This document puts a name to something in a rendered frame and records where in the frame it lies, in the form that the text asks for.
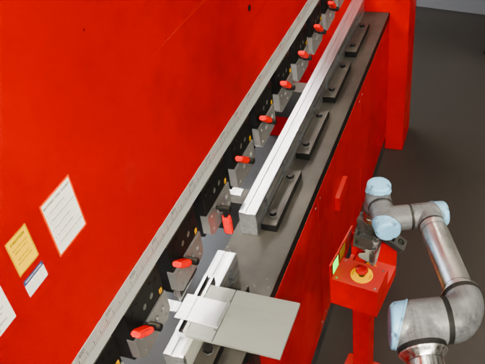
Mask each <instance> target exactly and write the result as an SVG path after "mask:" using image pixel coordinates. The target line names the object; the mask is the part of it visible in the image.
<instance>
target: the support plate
mask: <svg viewBox="0 0 485 364"><path fill-rule="evenodd" d="M235 291H236V290H233V289H229V288H226V287H219V286H216V285H210V287H209V289H208V291H207V293H206V295H205V298H209V299H212V300H218V301H222V302H225V303H226V302H227V301H228V299H230V301H231V299H232V296H233V295H234V293H235ZM299 308H300V303H296V302H292V301H288V300H282V299H278V298H272V297H268V296H264V295H257V294H253V293H250V292H243V291H239V290H237V292H236V293H235V296H234V298H233V299H232V302H231V304H230V306H229V308H228V310H227V312H226V315H225V317H224V319H223V321H222V323H221V325H220V327H219V330H218V332H217V334H216V336H215V338H214V340H213V342H212V339H213V337H214V335H215V332H216V331H214V329H217V328H215V327H212V326H207V325H203V324H198V323H195V322H191V324H190V326H189V327H188V330H187V332H186V333H185V337H187V338H191V339H196V340H199V341H202V342H208V343H212V344H215V345H220V346H223V347H228V348H232V349H236V350H241V351H244V352H249V353H253V354H257V355H262V356H265V357H268V358H273V359H277V360H280V359H281V356H282V353H283V351H284V348H285V345H286V343H287V340H288V338H289V334H290V331H291V330H292V326H293V324H294V320H295V319H296V316H297V313H298V310H299Z"/></svg>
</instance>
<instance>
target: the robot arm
mask: <svg viewBox="0 0 485 364"><path fill-rule="evenodd" d="M391 191H392V190H391V183H390V181H389V180H388V179H386V178H383V177H374V178H371V179H369V180H368V182H367V186H366V189H365V197H364V209H363V212H360V214H359V216H358V218H357V222H358V226H357V227H356V229H355V231H356V232H355V231H354V240H353V246H354V247H357V248H360V249H362V250H363V251H365V252H364V253H359V254H358V256H359V258H361V259H364V260H365V261H367V262H369V263H370V265H373V266H374V265H375V264H376V262H377V259H378V256H379V253H380V249H381V245H382V242H383V243H385V244H387V245H388V246H390V247H391V248H392V249H394V250H395V251H397V252H399V253H401V252H403V251H404V249H405V247H406V244H407V240H405V239H404V238H402V237H401V236H400V233H401V230H413V229H419V230H420V233H421V236H422V238H423V240H424V243H425V246H426V247H427V250H428V253H429V256H430V259H431V260H432V264H433V266H434V269H435V271H436V274H437V277H438V279H439V281H440V284H441V287H442V290H443V291H442V295H441V296H437V297H430V298H416V299H405V300H399V301H394V302H392V303H391V304H390V305H389V308H388V342H389V347H390V349H391V350H394V351H396V350H397V351H398V356H399V358H400V359H401V360H402V361H403V362H405V363H406V364H445V361H444V356H445V355H446V353H447V351H448V347H447V345H453V344H458V343H461V342H464V341H466V340H468V339H469V338H471V337H472V336H473V335H474V334H475V333H476V332H477V330H478V329H479V327H480V325H481V322H482V320H483V317H484V298H483V295H482V293H481V290H480V288H479V286H478V285H477V284H476V283H475V282H473V281H471V278H470V276H469V274H468V272H467V269H466V267H465V265H464V263H463V260H462V258H461V257H460V254H459V252H458V249H457V247H456V245H455V243H454V240H453V238H452V236H451V234H450V231H449V230H448V227H447V225H448V224H449V222H450V211H449V209H448V205H447V204H446V203H445V202H444V201H429V202H422V203H415V204H402V205H395V206H393V202H392V199H391V197H390V193H391Z"/></svg>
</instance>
